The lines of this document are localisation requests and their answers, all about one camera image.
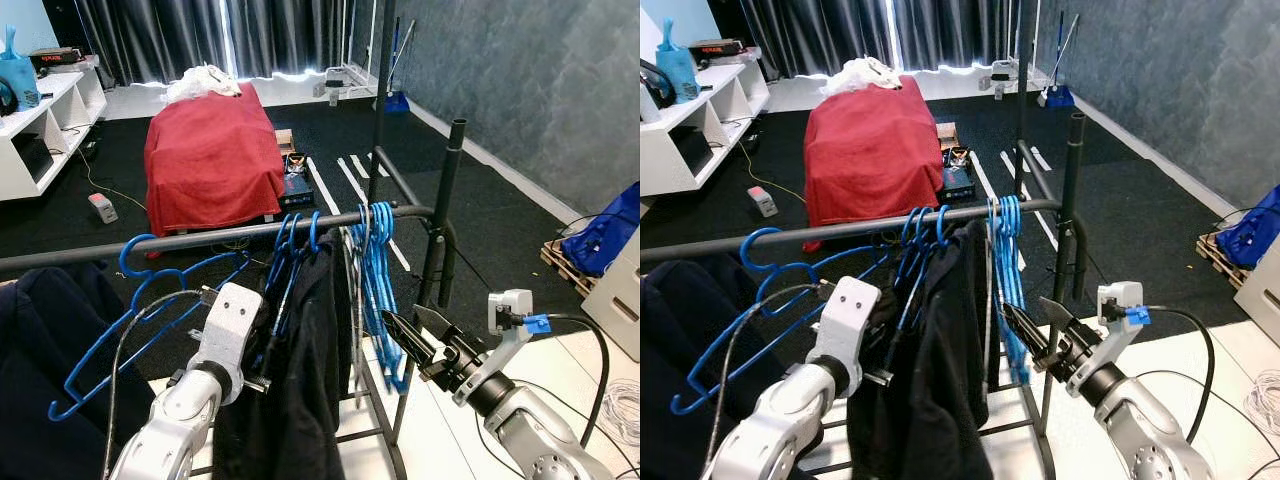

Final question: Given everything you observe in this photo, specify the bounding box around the white shelf unit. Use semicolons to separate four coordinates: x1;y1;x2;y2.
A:
0;62;108;202
640;55;771;197

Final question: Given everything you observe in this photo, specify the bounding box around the black hanging garment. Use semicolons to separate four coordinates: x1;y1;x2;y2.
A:
213;232;356;480
848;222;991;480

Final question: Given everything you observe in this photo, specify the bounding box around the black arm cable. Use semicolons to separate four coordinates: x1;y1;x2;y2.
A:
1150;305;1216;446
100;288;219;480
712;284;831;471
540;313;613;451

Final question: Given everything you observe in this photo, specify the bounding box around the navy hanging garment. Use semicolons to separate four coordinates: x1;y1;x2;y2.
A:
0;262;159;480
640;255;801;480

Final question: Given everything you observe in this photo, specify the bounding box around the white cloth pile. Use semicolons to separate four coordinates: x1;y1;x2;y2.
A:
163;64;244;105
823;57;904;98

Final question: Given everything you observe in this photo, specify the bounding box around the blue dustpan with handle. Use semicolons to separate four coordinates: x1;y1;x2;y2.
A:
1037;10;1081;109
383;15;416;113

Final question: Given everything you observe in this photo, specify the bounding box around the wooden pallet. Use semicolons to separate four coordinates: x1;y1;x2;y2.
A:
1197;232;1251;291
540;238;603;299

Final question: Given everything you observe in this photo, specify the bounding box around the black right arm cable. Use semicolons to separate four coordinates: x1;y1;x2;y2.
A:
1150;305;1216;446
540;313;613;451

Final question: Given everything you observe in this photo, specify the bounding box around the white cabinet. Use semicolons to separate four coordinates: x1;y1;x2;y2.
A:
1232;262;1280;346
580;228;641;363

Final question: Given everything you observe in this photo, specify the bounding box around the red cloth covered table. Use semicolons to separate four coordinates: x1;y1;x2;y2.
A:
803;76;948;251
143;82;288;238

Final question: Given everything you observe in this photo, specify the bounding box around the dark grey shiny curtain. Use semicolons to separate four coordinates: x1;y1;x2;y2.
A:
893;0;1026;73
70;0;229;86
740;0;891;79
232;0;386;79

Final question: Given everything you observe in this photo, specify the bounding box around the white floor device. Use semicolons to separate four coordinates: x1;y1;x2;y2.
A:
313;65;376;107
978;58;1036;101

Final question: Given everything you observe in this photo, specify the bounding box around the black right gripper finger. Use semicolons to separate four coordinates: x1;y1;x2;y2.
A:
383;310;438;373
413;303;463;346
1003;303;1053;363
1038;296;1083;337

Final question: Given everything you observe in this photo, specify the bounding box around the black blue electronic box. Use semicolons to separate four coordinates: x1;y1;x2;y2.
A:
278;150;316;211
940;147;976;201

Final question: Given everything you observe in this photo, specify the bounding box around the light blue gift bag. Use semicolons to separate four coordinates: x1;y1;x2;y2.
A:
0;24;41;110
655;17;699;104

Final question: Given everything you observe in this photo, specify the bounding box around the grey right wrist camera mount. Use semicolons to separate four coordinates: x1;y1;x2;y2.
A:
455;289;536;406
1065;282;1146;396

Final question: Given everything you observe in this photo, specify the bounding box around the black metal clothes rack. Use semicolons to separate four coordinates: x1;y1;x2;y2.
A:
640;0;1091;480
0;0;471;480

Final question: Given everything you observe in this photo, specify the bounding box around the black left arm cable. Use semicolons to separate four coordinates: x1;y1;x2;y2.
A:
712;284;831;471
100;288;219;480

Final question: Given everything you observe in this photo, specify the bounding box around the white cable coil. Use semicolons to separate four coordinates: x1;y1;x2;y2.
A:
598;378;641;448
1243;368;1280;436

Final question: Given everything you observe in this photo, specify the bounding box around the large blue fabric bag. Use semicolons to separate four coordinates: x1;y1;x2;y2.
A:
558;182;641;278
1215;183;1280;269

